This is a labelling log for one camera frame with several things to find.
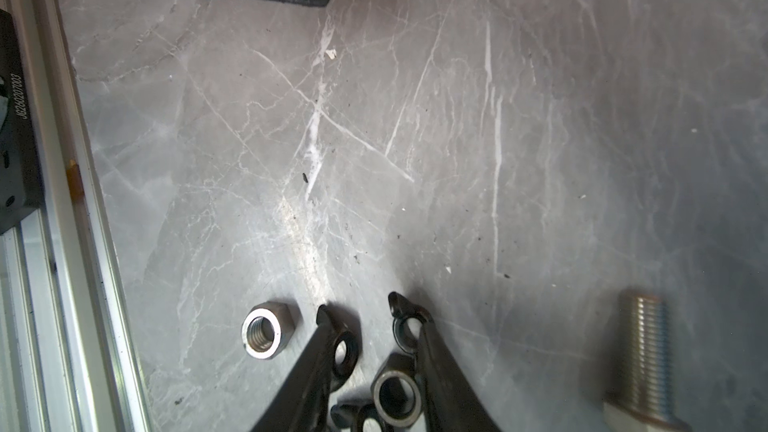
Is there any silver hex bolt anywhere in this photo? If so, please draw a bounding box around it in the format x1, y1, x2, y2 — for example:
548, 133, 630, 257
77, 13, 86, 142
603, 290, 691, 431

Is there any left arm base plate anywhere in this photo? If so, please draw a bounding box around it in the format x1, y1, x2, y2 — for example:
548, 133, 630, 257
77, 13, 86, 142
1, 10, 44, 233

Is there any black hex nut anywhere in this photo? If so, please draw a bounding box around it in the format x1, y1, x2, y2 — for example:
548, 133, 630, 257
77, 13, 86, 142
371, 353, 423, 429

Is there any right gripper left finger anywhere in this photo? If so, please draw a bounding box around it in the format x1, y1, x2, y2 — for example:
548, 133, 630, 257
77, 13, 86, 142
251, 305, 336, 432

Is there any front aluminium rail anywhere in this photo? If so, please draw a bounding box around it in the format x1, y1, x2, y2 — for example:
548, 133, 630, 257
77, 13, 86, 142
1, 0, 151, 431

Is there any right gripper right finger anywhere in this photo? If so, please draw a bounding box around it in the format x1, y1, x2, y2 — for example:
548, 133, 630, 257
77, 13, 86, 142
416, 322, 500, 431

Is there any silver hex nut left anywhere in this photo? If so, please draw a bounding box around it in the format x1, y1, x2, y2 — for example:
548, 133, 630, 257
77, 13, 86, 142
241, 301, 296, 360

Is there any black wing nut left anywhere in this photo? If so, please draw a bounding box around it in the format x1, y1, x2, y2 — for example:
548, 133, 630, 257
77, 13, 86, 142
388, 291, 433, 356

